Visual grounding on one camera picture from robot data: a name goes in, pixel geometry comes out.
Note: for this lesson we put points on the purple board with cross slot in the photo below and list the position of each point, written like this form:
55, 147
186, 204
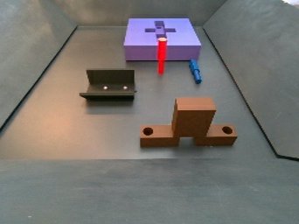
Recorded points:
143, 32

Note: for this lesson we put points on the brown T-shaped block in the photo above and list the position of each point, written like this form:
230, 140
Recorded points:
193, 122

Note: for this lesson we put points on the blue hexagonal peg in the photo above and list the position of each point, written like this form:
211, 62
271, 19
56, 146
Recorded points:
195, 71

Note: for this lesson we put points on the red hexagonal peg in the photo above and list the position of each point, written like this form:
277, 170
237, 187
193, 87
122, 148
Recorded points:
162, 50

